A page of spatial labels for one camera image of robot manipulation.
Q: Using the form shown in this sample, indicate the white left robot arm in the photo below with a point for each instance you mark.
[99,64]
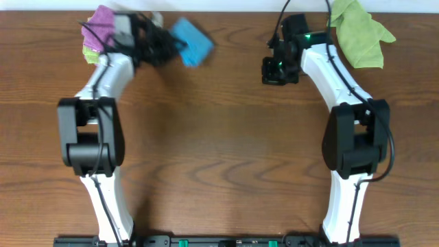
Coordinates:
[91,135]

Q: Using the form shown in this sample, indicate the blue microfiber cloth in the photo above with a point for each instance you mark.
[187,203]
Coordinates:
[193,46]

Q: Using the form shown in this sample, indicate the crumpled green cloth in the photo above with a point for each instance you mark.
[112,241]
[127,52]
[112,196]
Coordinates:
[359,35]

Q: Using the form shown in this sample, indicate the folded green cloth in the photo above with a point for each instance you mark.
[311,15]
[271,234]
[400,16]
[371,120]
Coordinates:
[90,55]

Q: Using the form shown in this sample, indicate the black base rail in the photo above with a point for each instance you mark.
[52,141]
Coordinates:
[167,241]

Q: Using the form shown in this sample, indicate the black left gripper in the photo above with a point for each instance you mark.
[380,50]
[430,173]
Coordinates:
[166,44]

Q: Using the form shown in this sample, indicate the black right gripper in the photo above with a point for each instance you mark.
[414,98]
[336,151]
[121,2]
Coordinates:
[268,77]

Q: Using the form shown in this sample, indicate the folded purple top cloth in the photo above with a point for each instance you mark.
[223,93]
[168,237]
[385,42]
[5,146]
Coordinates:
[101,25]

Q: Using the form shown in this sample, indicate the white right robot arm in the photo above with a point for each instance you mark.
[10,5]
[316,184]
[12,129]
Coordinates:
[357,135]

